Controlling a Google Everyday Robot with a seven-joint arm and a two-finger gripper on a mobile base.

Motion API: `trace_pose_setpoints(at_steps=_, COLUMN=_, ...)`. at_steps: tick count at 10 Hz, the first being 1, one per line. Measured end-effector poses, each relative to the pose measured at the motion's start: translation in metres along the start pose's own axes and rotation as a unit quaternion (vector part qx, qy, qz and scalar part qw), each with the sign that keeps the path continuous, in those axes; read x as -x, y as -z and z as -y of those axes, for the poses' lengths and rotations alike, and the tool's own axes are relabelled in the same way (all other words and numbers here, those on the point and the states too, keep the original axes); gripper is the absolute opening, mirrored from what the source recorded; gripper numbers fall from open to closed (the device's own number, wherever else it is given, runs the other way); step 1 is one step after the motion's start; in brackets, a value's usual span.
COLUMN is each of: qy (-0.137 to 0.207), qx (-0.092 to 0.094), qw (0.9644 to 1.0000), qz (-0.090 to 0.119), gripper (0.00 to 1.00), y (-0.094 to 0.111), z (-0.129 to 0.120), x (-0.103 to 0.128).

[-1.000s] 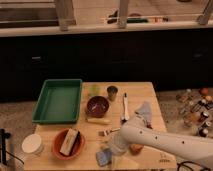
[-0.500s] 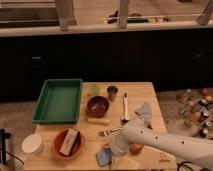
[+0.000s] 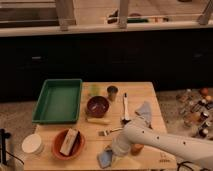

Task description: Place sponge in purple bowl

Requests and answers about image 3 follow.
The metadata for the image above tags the blue sponge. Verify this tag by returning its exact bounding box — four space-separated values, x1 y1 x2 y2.
97 150 113 169

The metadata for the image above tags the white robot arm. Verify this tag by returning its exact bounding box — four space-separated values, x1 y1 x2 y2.
111 116 213 171

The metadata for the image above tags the orange bowl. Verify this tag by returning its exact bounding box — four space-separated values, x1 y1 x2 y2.
51 129 85 160

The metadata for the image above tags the white block in orange bowl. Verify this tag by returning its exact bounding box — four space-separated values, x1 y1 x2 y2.
60 129 78 156

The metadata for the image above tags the purple bowl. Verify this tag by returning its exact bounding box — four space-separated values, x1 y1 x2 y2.
86 96 109 118

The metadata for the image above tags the orange carrot piece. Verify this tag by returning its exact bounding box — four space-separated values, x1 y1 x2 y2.
130 144 144 156

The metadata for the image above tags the metal fork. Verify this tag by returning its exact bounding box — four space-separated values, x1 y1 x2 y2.
98 128 123 136

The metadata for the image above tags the light blue cloth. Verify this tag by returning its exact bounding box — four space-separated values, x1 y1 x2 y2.
135 101 152 122

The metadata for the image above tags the small metal cup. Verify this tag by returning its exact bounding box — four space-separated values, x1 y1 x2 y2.
107 86 118 101

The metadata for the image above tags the green plastic tray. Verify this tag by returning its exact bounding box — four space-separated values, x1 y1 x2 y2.
32 79 82 124

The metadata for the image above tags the white round container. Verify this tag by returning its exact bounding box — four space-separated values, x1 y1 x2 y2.
22 134 44 154

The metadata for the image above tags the white handled black brush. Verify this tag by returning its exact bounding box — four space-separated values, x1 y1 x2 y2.
122 93 130 124

